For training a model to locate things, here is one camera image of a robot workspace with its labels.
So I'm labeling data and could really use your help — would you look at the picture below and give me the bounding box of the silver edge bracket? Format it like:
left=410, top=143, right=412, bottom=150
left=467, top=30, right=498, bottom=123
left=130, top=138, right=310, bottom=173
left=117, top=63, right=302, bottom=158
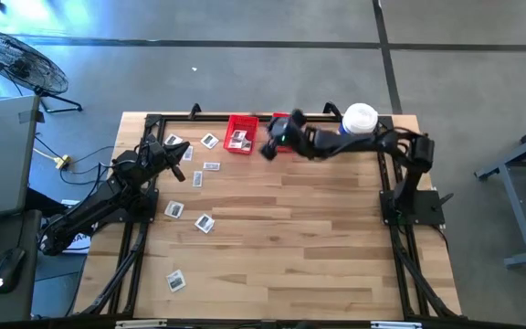
left=371, top=321, right=424, bottom=329
left=115, top=319, right=168, bottom=329

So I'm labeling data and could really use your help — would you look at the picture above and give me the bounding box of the black diagonal bar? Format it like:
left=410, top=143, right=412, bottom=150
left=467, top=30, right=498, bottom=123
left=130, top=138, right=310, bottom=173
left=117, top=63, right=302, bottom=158
left=24, top=186, right=70, bottom=218

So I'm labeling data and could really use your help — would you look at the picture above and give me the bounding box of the white cardboard box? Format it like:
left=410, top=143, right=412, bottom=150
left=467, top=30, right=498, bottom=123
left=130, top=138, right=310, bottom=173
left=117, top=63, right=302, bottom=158
left=60, top=198, right=92, bottom=253

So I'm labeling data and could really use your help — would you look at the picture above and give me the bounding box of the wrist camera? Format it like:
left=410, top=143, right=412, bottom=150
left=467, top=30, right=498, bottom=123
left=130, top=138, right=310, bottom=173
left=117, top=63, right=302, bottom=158
left=143, top=144, right=166, bottom=165
left=274, top=121, right=299, bottom=145

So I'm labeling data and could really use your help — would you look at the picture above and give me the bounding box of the black computer mouse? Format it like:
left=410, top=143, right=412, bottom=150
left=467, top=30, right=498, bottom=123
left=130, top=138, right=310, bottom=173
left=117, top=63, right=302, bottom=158
left=0, top=246, right=26, bottom=294

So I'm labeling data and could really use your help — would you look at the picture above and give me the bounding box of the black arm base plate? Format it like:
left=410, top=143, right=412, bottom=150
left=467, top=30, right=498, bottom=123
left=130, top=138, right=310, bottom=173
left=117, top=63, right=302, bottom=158
left=379, top=189, right=447, bottom=227
left=107, top=186, right=160, bottom=225

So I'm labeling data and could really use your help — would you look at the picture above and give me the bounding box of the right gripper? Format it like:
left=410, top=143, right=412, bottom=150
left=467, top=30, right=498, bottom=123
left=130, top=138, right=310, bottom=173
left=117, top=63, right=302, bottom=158
left=260, top=108, right=312, bottom=162

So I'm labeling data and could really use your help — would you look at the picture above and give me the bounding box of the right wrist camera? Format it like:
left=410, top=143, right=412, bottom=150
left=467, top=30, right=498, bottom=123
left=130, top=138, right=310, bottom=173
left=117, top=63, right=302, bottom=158
left=274, top=121, right=299, bottom=145

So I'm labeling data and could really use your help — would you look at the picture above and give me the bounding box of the black floor fan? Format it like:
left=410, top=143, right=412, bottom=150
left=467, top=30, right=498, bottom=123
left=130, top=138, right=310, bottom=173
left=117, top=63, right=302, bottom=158
left=0, top=28, right=84, bottom=114

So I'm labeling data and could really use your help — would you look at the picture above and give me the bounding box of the grey metal table frame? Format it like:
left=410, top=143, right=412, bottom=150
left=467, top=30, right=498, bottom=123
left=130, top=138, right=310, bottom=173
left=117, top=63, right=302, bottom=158
left=474, top=116, right=526, bottom=269

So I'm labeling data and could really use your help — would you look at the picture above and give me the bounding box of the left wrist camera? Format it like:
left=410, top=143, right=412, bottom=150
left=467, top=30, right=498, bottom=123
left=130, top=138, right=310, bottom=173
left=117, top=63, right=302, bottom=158
left=143, top=144, right=166, bottom=165

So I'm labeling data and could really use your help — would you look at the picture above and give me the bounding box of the black floor cable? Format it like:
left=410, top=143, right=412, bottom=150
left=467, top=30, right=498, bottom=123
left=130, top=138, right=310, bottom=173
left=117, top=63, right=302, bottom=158
left=59, top=144, right=117, bottom=186

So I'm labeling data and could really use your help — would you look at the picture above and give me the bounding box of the red plastic basket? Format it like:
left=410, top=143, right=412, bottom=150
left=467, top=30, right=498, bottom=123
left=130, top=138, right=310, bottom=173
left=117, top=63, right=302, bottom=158
left=271, top=111, right=297, bottom=154
left=223, top=114, right=260, bottom=155

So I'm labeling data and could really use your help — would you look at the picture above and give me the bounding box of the Lysol wipes canister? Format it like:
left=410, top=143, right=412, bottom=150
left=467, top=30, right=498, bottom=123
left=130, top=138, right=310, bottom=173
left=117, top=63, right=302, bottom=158
left=338, top=102, right=380, bottom=137

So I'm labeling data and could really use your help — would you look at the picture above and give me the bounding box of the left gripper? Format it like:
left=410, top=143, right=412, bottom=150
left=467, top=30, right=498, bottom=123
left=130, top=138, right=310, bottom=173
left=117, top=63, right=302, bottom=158
left=141, top=136, right=192, bottom=184

